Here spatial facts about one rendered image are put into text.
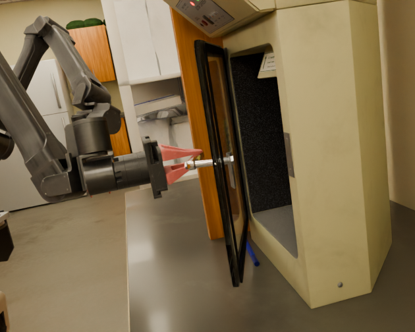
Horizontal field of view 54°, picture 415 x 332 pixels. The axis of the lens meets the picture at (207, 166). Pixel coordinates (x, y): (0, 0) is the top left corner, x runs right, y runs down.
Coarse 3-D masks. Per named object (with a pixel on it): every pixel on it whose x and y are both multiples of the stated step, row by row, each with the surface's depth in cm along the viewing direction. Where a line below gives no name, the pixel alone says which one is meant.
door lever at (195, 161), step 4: (192, 156) 69; (196, 156) 69; (200, 156) 71; (188, 160) 67; (192, 160) 66; (196, 160) 67; (200, 160) 66; (204, 160) 66; (208, 160) 66; (184, 164) 66; (188, 164) 66; (192, 164) 66; (196, 164) 66; (200, 164) 66; (204, 164) 66; (208, 164) 66; (212, 164) 66; (188, 168) 66; (192, 168) 66
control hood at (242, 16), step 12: (168, 0) 80; (216, 0) 63; (228, 0) 59; (240, 0) 56; (252, 0) 55; (264, 0) 56; (180, 12) 82; (228, 12) 64; (240, 12) 60; (252, 12) 57; (264, 12) 57; (228, 24) 70; (240, 24) 68; (216, 36) 84
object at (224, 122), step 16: (224, 80) 83; (224, 96) 79; (208, 112) 60; (224, 112) 76; (208, 128) 60; (224, 128) 74; (224, 144) 71; (240, 192) 88; (224, 208) 63; (240, 208) 84; (224, 224) 64; (240, 224) 81; (240, 240) 77
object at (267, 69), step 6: (270, 48) 70; (264, 54) 72; (270, 54) 70; (264, 60) 71; (270, 60) 69; (264, 66) 71; (270, 66) 69; (264, 72) 71; (270, 72) 69; (276, 72) 68
